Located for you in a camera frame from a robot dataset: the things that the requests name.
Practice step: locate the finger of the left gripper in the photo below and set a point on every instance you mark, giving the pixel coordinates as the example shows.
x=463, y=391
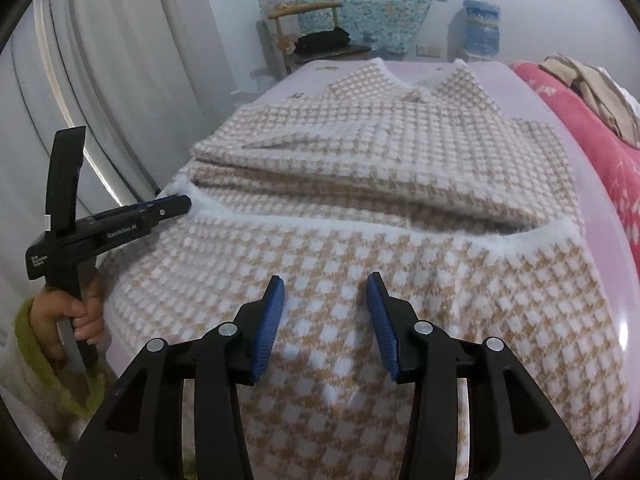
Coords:
x=165, y=208

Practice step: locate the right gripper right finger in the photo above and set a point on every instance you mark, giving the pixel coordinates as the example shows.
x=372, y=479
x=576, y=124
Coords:
x=515, y=432

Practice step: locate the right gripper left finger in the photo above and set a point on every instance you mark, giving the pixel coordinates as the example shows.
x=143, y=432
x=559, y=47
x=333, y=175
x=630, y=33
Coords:
x=136, y=432

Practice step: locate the beige white houndstooth coat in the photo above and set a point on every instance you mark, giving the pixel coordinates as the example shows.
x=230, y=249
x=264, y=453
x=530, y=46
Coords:
x=470, y=215

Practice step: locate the beige clothes pile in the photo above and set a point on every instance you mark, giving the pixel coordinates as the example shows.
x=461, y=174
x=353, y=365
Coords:
x=615, y=106

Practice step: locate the person's left hand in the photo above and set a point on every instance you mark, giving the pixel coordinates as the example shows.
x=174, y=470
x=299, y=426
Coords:
x=86, y=315

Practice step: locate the white curtain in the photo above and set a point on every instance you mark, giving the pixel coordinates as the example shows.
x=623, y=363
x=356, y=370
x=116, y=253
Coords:
x=142, y=77

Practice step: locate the lilac bed sheet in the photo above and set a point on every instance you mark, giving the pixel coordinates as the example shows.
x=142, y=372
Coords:
x=611, y=251

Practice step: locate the wooden chair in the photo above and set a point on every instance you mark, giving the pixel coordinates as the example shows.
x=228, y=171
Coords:
x=283, y=23

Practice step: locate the black garment on chair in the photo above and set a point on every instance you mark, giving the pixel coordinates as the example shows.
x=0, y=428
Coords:
x=318, y=42

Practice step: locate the pink floral blanket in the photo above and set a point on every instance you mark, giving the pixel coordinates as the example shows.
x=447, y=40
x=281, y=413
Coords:
x=616, y=163

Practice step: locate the wall power socket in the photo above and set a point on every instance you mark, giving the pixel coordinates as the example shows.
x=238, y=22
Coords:
x=425, y=51

